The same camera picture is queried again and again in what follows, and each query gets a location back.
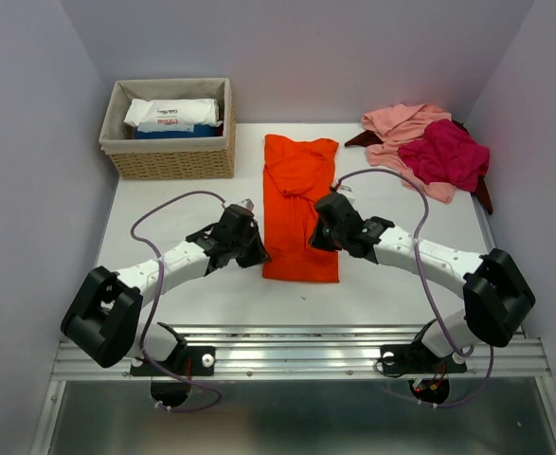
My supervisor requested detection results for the orange t-shirt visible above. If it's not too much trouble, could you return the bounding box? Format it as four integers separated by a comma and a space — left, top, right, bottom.
262, 135, 339, 283

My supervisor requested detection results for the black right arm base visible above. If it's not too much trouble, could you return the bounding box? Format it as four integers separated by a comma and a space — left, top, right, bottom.
373, 333, 467, 406

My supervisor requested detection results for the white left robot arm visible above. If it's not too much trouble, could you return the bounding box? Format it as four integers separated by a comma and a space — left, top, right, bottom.
61, 199, 270, 373

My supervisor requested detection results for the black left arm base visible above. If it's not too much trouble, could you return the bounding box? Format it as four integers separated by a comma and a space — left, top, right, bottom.
130, 345, 223, 413

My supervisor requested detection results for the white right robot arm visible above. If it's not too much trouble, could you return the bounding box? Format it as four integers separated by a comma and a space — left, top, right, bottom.
310, 191, 536, 370

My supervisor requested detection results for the woven wicker basket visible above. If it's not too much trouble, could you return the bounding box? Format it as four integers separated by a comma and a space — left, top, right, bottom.
99, 78, 236, 180

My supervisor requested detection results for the blue rolled t-shirt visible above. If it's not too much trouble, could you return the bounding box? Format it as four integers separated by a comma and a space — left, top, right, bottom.
134, 123, 224, 139

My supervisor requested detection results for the light pink t-shirt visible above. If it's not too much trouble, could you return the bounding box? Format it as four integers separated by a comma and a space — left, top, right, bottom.
361, 103, 456, 204

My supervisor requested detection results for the magenta t-shirt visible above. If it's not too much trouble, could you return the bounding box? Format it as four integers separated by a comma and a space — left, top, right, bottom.
398, 119, 490, 192

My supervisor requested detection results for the white rolled t-shirt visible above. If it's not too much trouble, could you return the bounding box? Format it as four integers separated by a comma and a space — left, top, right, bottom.
124, 99, 222, 127

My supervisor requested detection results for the dark maroon t-shirt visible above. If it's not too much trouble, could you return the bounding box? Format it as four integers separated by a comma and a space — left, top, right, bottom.
345, 118, 493, 212

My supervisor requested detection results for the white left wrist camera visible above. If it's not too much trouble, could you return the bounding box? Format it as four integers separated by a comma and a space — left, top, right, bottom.
237, 198, 254, 212

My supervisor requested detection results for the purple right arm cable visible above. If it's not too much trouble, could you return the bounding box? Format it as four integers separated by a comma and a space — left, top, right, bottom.
332, 169, 496, 410

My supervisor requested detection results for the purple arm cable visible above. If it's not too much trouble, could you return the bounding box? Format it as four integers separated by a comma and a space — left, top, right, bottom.
130, 190, 226, 412
332, 169, 496, 410

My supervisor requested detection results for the aluminium mounting rail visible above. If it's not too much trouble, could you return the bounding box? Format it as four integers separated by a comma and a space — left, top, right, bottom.
49, 323, 554, 381

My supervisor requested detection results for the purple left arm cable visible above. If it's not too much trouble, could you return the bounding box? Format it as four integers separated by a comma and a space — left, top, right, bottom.
130, 190, 226, 412

